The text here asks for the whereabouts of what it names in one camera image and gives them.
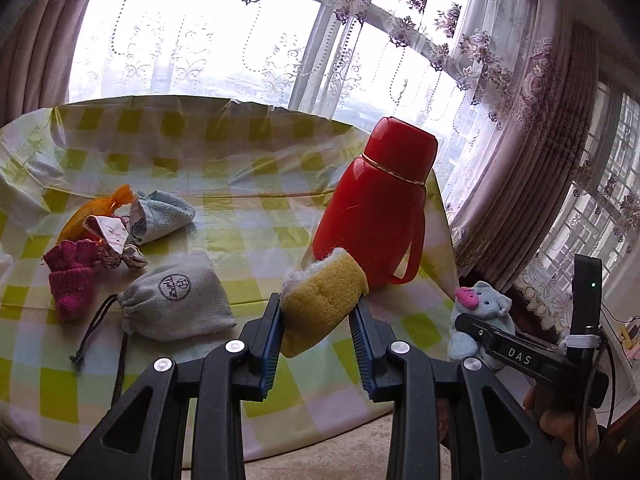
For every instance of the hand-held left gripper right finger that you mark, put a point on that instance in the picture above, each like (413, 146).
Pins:
(362, 355)

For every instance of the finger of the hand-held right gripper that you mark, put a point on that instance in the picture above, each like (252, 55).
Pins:
(520, 350)

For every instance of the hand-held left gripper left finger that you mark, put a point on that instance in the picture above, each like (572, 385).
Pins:
(270, 350)

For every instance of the grey elephant plush toy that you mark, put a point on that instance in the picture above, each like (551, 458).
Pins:
(487, 302)

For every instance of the yellow sponge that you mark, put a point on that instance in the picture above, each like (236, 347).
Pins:
(315, 305)

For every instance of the light blue towel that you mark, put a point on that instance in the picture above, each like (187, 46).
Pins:
(160, 217)

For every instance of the red print cloth pouch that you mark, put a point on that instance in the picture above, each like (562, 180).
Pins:
(112, 232)

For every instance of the magenta knit glove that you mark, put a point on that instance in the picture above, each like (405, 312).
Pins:
(70, 280)

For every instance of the orange mesh bag with sponge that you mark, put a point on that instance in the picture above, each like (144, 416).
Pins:
(80, 220)

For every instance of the person's right hand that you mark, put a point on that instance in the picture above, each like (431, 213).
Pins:
(555, 430)

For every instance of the beige upholstered stool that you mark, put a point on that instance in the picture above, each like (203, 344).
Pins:
(320, 467)

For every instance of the beige pleated curtain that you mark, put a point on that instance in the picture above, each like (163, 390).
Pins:
(525, 160)
(35, 50)

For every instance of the red thermos bottle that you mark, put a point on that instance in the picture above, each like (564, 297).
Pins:
(375, 200)

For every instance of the yellow checkered plastic tablecloth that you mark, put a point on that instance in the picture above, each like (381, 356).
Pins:
(240, 180)

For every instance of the white window frame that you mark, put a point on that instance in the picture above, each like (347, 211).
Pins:
(314, 60)

